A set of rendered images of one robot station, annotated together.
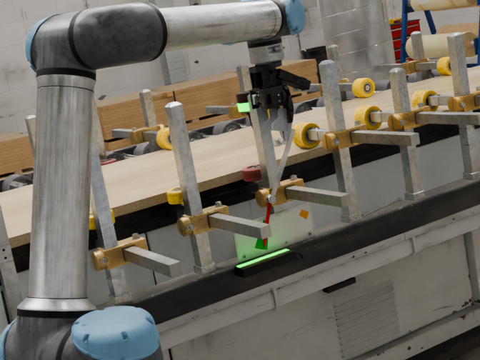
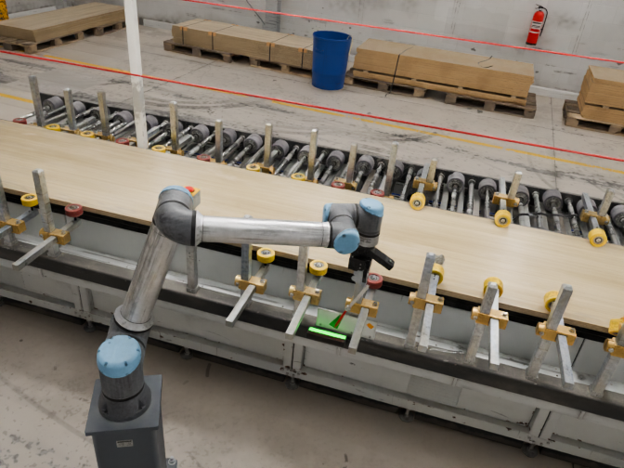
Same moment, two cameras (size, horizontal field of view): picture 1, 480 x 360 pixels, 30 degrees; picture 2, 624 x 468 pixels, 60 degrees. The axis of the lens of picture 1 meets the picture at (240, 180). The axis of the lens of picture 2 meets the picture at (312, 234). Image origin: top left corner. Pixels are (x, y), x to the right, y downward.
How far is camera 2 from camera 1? 174 cm
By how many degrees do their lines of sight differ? 44
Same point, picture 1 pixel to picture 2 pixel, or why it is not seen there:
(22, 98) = (562, 42)
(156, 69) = not seen: outside the picture
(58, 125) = (147, 247)
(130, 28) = (170, 230)
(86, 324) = (110, 343)
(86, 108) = (162, 245)
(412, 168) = (472, 344)
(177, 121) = not seen: hidden behind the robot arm
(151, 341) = (119, 372)
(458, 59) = (557, 305)
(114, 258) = (243, 285)
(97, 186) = (244, 250)
